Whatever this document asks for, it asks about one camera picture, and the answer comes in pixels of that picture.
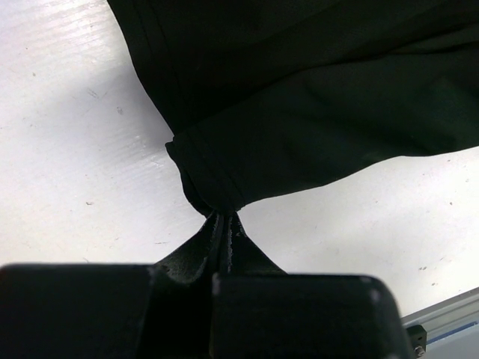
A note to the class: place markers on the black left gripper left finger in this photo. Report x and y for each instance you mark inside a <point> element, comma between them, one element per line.
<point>161,310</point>

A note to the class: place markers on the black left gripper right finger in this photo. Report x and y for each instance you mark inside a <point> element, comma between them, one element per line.
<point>259,311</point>

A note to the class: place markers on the black t shirt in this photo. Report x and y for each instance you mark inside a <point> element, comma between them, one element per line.
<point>266,98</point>

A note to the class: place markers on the aluminium frame rail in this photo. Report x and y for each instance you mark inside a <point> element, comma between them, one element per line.
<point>446,330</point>

